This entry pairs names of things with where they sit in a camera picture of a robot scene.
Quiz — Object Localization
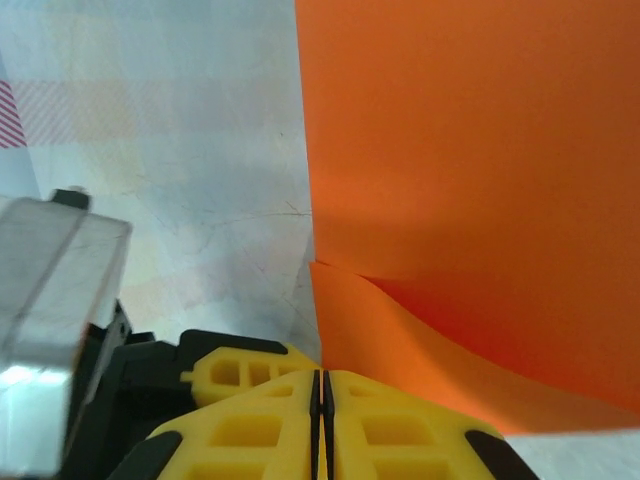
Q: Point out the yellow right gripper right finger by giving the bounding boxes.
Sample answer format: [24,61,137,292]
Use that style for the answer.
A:
[322,369,506,480]

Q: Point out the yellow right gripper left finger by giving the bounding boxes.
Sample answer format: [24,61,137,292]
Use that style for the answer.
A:
[144,369,322,480]

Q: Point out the orange paper sheet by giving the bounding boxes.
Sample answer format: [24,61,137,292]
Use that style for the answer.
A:
[294,0,640,437]

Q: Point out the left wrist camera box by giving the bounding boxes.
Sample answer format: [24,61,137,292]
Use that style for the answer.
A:
[0,187,135,476]

